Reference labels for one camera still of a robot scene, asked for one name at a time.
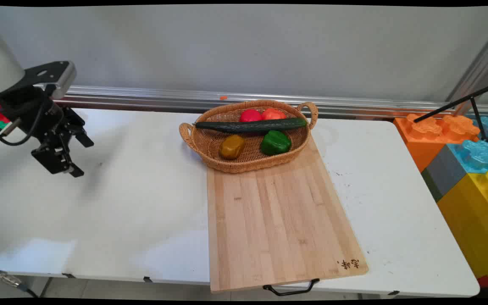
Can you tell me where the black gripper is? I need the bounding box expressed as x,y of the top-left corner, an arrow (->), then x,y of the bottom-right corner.
0,86 -> 95,178

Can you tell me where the black tripod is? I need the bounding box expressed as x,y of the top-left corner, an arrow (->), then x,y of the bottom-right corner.
413,80 -> 488,147

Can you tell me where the gray giant building block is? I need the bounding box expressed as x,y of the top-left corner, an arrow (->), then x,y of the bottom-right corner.
421,145 -> 467,203

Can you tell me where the black cutting board handle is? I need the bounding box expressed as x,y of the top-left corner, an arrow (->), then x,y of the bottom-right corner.
263,278 -> 320,297

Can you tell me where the aluminium frame post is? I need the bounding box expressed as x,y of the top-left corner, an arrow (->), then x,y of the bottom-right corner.
445,20 -> 488,116

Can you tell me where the yellow bell pepper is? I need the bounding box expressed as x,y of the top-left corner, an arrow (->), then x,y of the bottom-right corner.
220,134 -> 246,160

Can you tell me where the blue giant building block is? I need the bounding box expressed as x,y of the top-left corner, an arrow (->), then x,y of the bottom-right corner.
446,116 -> 488,175

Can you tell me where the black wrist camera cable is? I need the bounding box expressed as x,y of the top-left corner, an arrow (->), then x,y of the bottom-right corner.
0,91 -> 55,147

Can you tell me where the aluminium rail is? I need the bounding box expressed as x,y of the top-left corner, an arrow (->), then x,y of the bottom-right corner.
53,85 -> 488,120

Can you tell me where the black cable with gray connector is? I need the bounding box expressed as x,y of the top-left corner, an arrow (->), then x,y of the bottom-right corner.
0,263 -> 38,298

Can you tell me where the woven wicker basket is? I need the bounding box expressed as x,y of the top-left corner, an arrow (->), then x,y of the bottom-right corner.
179,100 -> 319,174

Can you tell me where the yellow giant building block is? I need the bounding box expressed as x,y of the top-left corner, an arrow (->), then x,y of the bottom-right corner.
436,169 -> 488,297

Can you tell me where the dark green cucumber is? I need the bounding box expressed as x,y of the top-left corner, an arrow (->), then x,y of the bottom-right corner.
193,118 -> 308,136

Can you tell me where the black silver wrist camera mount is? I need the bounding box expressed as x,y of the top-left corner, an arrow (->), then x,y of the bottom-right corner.
13,61 -> 77,100

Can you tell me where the bamboo cutting board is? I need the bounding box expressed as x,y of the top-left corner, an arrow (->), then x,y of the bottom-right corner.
206,135 -> 369,294

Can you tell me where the red tomato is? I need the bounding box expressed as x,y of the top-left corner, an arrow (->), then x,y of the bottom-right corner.
240,109 -> 263,123

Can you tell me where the orange giant building block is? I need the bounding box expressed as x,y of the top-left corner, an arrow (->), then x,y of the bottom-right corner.
393,113 -> 481,172

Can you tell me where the orange-red tomato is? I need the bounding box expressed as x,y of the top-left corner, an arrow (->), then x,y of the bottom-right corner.
261,108 -> 287,121

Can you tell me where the green bell pepper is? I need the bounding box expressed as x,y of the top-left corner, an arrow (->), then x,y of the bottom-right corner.
260,130 -> 292,156

